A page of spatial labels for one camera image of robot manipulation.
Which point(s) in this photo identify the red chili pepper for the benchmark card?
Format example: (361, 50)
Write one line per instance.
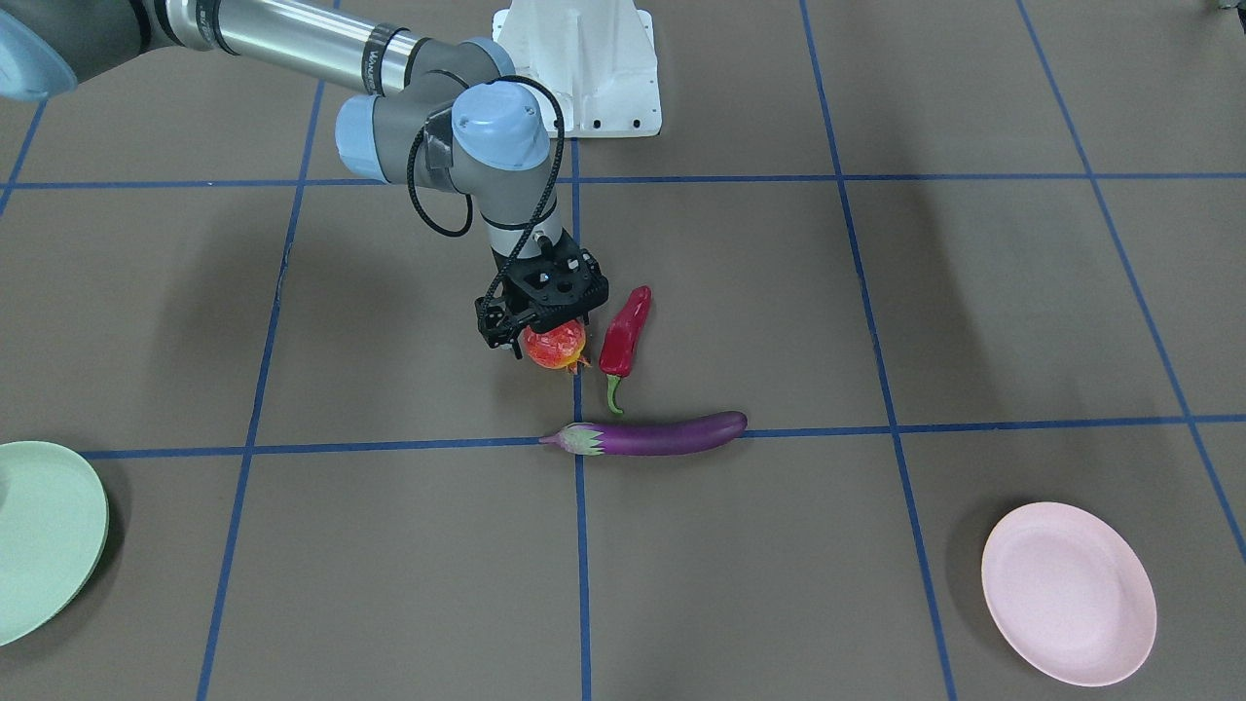
(621, 341)

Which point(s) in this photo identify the red pomegranate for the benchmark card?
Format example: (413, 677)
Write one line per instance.
(562, 349)

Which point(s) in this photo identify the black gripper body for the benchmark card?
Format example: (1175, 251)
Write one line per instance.
(495, 322)

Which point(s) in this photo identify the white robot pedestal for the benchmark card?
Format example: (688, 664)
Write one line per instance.
(599, 59)

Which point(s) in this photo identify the purple eggplant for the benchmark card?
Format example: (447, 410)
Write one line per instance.
(683, 438)

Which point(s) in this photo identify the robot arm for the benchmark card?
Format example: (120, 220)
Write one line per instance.
(455, 124)

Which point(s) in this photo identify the light green plate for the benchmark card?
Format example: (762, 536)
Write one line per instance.
(54, 525)

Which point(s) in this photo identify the pink plate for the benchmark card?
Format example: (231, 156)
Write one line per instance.
(1069, 594)

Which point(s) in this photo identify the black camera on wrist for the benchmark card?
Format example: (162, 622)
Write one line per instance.
(493, 316)

